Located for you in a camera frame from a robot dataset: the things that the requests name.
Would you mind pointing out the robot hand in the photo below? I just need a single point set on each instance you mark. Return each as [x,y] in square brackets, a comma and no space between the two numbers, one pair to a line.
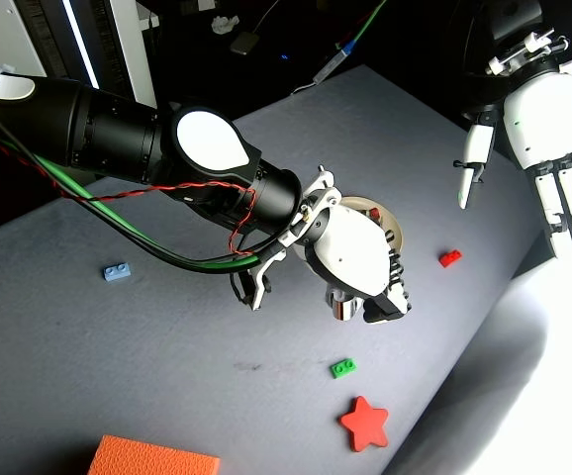
[548,119]
[355,252]

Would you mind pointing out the beige round plate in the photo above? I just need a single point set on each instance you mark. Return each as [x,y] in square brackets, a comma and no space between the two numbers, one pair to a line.
[395,232]

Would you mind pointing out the red toy brick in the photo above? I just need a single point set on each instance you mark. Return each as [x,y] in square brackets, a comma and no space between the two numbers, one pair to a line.
[450,259]

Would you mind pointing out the green toy brick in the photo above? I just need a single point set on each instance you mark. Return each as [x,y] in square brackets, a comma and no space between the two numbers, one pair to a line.
[343,369]

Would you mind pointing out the red star block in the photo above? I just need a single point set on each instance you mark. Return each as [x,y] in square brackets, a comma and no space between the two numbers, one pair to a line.
[364,423]

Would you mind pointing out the grey power adapter bar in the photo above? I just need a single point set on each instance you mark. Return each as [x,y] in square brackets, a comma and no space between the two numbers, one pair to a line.
[330,65]

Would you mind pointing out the grey table cloth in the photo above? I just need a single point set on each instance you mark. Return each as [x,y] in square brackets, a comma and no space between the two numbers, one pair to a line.
[167,371]

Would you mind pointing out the white backdrop sheet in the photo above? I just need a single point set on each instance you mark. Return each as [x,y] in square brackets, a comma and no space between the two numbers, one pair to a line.
[538,396]

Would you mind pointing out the small grey box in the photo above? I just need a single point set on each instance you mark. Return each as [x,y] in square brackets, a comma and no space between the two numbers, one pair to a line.
[244,43]

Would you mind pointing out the light blue toy brick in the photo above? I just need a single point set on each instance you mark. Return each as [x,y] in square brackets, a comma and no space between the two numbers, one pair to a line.
[118,272]

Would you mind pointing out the crumpled white paper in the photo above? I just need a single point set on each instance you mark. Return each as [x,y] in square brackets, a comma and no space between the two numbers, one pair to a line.
[225,25]

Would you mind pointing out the orange foam block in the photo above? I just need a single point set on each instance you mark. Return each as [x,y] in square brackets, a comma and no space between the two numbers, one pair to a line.
[152,457]

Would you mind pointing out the white cabinet frame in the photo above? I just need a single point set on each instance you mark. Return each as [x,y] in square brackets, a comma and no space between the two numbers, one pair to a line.
[127,49]

